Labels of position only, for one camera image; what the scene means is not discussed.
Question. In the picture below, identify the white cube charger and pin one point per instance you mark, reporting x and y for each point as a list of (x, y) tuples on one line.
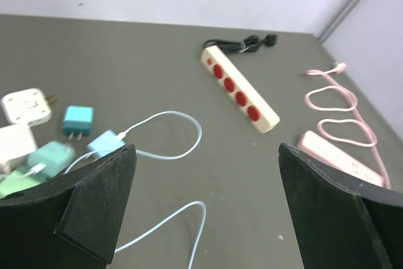
[(17, 142)]

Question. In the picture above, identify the beige wooden power strip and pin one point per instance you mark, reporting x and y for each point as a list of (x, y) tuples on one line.
[(256, 110)]

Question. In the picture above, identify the pink power strip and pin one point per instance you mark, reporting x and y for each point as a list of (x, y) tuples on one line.
[(324, 151)]

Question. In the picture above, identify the green plug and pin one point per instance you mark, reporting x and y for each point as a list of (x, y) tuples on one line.
[(17, 181)]

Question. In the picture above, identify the teal plug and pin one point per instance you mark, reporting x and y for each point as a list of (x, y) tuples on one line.
[(55, 156)]

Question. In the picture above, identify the white square plug adapter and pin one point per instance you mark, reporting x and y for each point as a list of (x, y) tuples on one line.
[(28, 106)]

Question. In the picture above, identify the blue plug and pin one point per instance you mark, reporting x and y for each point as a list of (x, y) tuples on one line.
[(104, 144)]

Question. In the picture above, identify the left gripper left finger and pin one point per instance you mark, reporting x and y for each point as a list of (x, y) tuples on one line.
[(71, 221)]

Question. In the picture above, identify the teal charger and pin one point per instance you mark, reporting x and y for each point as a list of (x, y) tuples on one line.
[(77, 121)]

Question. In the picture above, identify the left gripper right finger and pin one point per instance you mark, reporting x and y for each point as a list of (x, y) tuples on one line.
[(340, 221)]

